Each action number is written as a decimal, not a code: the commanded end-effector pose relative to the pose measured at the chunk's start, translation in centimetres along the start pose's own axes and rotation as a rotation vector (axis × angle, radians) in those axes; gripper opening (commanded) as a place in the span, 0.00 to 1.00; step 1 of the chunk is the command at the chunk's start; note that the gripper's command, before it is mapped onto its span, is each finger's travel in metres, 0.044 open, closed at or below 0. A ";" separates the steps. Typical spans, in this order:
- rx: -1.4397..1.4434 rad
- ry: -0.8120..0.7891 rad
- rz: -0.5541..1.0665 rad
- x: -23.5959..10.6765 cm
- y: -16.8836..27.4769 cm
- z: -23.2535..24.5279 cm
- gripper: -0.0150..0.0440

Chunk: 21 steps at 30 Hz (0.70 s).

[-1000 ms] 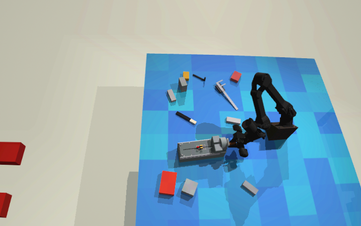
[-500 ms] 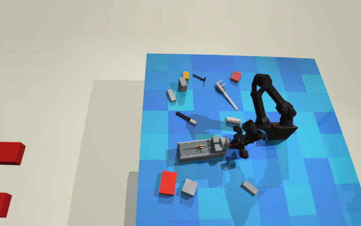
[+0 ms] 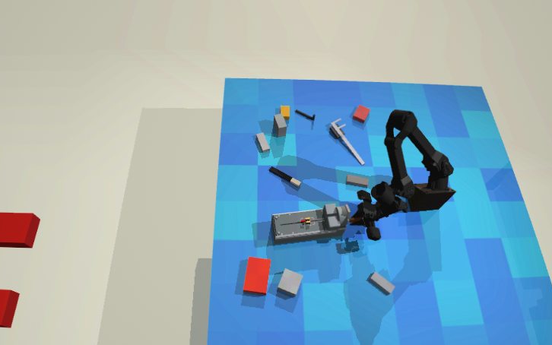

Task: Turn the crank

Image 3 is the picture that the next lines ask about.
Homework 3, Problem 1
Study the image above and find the orange-brown rectangular block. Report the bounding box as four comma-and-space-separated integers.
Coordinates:
281, 106, 290, 120

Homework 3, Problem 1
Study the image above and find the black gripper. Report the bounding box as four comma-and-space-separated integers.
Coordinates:
349, 190, 388, 241

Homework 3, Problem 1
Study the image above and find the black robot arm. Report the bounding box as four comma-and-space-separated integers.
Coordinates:
357, 109, 454, 222

